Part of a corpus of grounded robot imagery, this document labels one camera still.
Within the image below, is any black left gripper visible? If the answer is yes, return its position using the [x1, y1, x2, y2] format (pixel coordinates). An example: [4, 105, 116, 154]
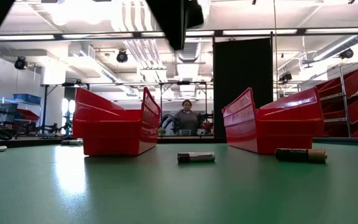
[146, 0, 205, 52]

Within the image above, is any red plastic bin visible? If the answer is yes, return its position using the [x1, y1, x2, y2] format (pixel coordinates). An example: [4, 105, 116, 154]
[72, 86, 162, 157]
[221, 86, 325, 156]

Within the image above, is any copper-top Duracell battery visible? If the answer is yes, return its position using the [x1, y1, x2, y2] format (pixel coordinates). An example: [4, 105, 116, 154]
[274, 147, 328, 164]

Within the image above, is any white ceiling pipe bundle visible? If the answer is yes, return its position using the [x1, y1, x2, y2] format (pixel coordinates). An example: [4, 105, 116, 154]
[110, 0, 169, 83]

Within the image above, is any black partition panel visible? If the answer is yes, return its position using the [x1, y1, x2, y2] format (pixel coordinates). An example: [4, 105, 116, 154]
[213, 37, 273, 140]

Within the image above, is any person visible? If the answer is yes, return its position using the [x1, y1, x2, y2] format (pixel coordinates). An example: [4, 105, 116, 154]
[174, 99, 200, 137]

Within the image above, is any thin vertical metal pole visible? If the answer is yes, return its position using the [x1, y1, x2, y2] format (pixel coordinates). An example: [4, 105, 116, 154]
[273, 0, 278, 100]

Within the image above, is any green table mat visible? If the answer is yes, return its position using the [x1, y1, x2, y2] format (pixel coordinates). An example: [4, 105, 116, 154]
[0, 141, 358, 224]

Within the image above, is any red storage bin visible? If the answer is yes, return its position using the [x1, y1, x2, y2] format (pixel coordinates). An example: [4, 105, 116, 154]
[16, 108, 40, 122]

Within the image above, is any background equipment cart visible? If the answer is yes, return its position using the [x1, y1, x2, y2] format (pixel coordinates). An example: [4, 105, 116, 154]
[0, 96, 42, 138]

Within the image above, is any ribbed silver ceiling duct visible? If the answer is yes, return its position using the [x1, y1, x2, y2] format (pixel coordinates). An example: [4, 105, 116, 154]
[178, 29, 213, 65]

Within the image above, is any black frame crossbar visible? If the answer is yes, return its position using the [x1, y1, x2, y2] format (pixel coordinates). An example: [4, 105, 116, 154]
[0, 27, 358, 42]

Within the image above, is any background black frame workstation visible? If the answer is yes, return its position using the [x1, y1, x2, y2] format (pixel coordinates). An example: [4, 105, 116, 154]
[40, 80, 214, 139]

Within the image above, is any grey slanted ceiling duct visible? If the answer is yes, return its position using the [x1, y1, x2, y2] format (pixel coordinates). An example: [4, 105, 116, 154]
[312, 33, 358, 62]

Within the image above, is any wire shelf rack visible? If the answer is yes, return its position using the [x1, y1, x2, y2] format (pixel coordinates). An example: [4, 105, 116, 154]
[317, 60, 358, 139]

